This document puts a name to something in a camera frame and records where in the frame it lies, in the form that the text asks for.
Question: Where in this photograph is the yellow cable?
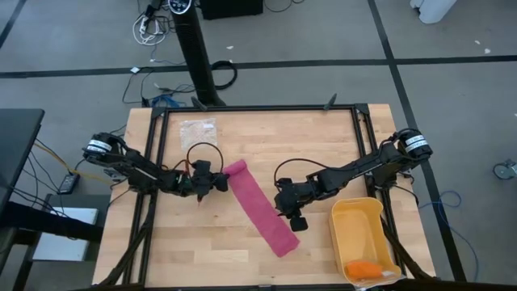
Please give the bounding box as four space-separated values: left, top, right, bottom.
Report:
32 141 114 185

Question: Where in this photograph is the clear plastic bag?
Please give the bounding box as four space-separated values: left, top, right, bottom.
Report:
179 117 219 153

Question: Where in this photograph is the thin blue floor cable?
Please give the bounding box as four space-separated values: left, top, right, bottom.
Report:
418 189 481 282

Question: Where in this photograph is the right arm cable loop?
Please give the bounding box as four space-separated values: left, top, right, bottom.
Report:
273 157 329 187

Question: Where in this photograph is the left arm cable loop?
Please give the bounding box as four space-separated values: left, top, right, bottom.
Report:
185 141 225 175

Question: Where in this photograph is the grey white cabinet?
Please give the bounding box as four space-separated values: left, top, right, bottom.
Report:
32 193 112 263

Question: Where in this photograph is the orange bandage roll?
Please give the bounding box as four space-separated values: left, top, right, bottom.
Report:
343 260 385 282

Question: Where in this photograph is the black aluminium table frame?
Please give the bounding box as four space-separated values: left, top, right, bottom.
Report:
96 103 436 291

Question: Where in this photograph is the black power adapter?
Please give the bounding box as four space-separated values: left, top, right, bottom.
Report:
58 172 81 195

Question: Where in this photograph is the black tower fan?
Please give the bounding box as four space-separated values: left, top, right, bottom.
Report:
167 0 227 108

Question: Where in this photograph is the black coiled cable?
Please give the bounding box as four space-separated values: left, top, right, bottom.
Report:
210 59 238 91

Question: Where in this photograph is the pink bandage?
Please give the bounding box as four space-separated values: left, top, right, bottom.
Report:
223 158 301 259

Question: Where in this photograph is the arm cable loop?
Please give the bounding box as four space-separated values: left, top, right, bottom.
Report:
273 157 329 187
185 141 225 175

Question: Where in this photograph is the white cable tangle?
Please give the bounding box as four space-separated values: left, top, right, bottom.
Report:
132 14 169 46

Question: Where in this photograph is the black box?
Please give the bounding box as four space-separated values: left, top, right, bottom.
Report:
200 0 264 21

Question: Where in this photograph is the black desk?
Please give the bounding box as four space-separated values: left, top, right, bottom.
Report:
0 108 104 291

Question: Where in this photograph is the yellow plastic bin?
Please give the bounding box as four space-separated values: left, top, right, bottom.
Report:
327 196 406 289

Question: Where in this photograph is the grey caster wheel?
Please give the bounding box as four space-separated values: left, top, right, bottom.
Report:
492 158 517 181

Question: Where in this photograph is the blue cable bundle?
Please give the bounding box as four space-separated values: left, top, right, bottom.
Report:
151 95 185 108

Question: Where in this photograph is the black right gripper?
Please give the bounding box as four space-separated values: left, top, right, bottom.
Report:
274 176 314 233

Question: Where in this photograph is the white plastic object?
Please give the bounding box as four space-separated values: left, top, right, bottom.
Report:
410 0 460 24

